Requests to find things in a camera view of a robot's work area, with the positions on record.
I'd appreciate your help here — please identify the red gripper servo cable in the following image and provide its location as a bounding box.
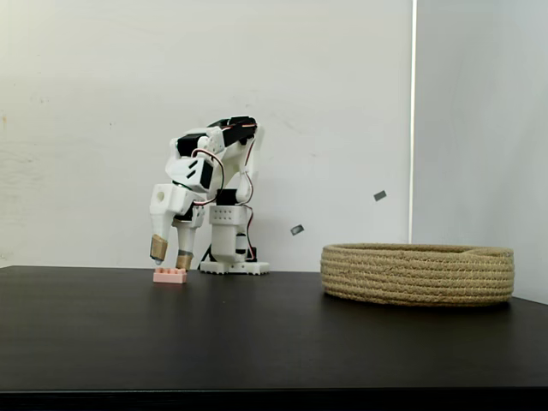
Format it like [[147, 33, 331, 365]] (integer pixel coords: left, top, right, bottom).
[[191, 148, 227, 207]]

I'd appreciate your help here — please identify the red upper arm cable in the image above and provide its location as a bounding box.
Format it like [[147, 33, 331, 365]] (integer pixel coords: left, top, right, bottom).
[[238, 135, 257, 205]]

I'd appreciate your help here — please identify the pink lego block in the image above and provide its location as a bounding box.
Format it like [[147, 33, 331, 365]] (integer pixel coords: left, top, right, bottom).
[[152, 267, 188, 284]]

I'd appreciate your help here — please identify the white vertical wall trim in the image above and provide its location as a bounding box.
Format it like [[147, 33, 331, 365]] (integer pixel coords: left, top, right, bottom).
[[408, 0, 419, 245]]

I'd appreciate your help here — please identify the woven rope basket tray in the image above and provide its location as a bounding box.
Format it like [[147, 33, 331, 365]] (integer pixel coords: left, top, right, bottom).
[[320, 242, 515, 307]]

